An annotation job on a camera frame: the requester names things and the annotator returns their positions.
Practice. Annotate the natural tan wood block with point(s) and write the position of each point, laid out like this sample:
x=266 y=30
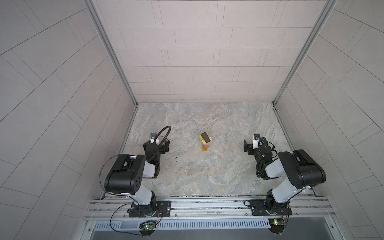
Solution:
x=207 y=140

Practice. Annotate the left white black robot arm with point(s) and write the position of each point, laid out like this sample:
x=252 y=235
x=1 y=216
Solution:
x=128 y=171

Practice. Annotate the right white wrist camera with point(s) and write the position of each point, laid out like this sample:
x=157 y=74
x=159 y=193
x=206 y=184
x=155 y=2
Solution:
x=256 y=140

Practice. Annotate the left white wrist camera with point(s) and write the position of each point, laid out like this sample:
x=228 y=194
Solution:
x=153 y=138

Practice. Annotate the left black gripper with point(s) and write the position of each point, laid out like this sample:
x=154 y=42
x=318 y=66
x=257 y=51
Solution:
x=161 y=147

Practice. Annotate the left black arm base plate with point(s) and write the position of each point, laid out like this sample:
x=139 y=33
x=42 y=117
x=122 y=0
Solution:
x=154 y=209

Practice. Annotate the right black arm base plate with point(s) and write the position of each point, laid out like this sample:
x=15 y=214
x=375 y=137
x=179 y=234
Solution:
x=269 y=208

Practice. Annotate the left green circuit board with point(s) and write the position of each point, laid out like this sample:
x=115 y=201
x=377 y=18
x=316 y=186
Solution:
x=147 y=228

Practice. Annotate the aluminium mounting rail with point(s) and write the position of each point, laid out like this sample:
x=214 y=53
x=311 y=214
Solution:
x=209 y=208

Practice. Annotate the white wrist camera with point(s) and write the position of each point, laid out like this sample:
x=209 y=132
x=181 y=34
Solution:
x=153 y=138
x=256 y=140

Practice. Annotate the dark brown wood block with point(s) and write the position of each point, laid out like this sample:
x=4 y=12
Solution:
x=205 y=134

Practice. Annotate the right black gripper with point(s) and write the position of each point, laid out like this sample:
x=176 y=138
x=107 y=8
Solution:
x=249 y=147

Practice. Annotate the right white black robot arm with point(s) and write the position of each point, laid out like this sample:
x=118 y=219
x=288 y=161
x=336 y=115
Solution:
x=301 y=171

